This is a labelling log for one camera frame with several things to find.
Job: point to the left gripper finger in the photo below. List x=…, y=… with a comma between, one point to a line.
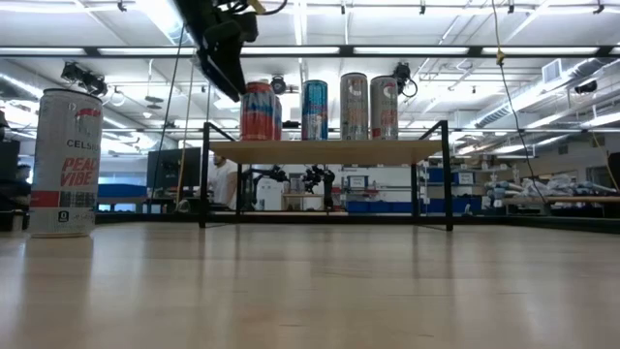
x=225, y=72

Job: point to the orange-red soda can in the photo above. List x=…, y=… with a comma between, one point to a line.
x=259, y=114

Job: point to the blue Red Bull can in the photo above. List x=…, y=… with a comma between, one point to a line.
x=315, y=111

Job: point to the white Celsius can orange print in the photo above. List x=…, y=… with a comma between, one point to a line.
x=354, y=106

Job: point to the white Celsius Peach Vibe can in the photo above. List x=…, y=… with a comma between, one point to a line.
x=384, y=109
x=65, y=165

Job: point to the small black robot arm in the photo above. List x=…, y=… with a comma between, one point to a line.
x=319, y=181
x=264, y=177

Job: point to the black monitor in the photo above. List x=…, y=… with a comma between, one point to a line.
x=174, y=167

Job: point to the person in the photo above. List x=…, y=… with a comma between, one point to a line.
x=21, y=184
x=224, y=181

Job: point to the blue panel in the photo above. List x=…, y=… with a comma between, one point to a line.
x=121, y=190

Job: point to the white sign box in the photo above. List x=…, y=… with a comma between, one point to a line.
x=357, y=181

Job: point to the row of blue bins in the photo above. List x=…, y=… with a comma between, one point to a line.
x=378, y=207

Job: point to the blue storage bins stack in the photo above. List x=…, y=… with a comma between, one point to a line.
x=438, y=174

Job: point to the cluttered work table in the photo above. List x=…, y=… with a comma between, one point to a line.
x=557, y=191

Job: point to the black rig camera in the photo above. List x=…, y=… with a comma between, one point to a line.
x=402, y=75
x=279, y=85

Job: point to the wooden shelf with black frame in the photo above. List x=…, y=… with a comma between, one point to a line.
x=329, y=151

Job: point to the silver ceiling air duct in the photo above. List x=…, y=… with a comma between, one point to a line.
x=557, y=82

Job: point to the black aluminium rig frame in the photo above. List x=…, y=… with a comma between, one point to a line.
x=533, y=223

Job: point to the black ceiling camera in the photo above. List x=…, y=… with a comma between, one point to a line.
x=586, y=87

